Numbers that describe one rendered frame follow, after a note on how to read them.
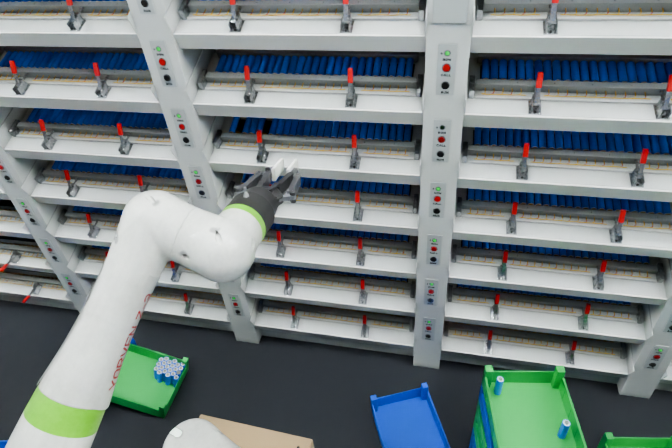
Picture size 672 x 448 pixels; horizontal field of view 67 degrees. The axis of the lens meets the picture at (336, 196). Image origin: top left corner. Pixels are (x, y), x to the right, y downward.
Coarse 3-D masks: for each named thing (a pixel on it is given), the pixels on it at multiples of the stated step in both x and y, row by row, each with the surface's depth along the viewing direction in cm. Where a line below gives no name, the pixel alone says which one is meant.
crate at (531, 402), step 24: (504, 384) 136; (528, 384) 135; (552, 384) 134; (504, 408) 131; (528, 408) 130; (552, 408) 130; (504, 432) 126; (528, 432) 125; (552, 432) 125; (576, 432) 122
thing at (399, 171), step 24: (216, 120) 148; (216, 144) 146; (240, 144) 147; (216, 168) 148; (240, 168) 145; (264, 168) 143; (312, 168) 139; (336, 168) 138; (360, 168) 137; (384, 168) 136; (408, 168) 135
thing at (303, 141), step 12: (228, 132) 147; (288, 144) 144; (300, 144) 143; (312, 144) 142; (324, 144) 141; (336, 144) 140; (348, 144) 139; (360, 144) 138; (372, 144) 138; (384, 144) 137; (396, 144) 137; (408, 144) 136
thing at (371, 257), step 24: (264, 240) 170; (288, 240) 169; (312, 240) 167; (336, 240) 164; (360, 240) 157; (384, 240) 161; (408, 240) 163; (288, 264) 168; (312, 264) 164; (336, 264) 162; (360, 264) 160; (384, 264) 160; (408, 264) 159
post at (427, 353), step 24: (432, 0) 105; (432, 24) 108; (456, 24) 107; (432, 48) 111; (432, 72) 114; (456, 72) 113; (432, 96) 118; (456, 96) 117; (432, 120) 122; (456, 120) 121; (432, 144) 126; (456, 144) 125; (432, 168) 131; (456, 168) 129; (432, 312) 166; (432, 360) 183
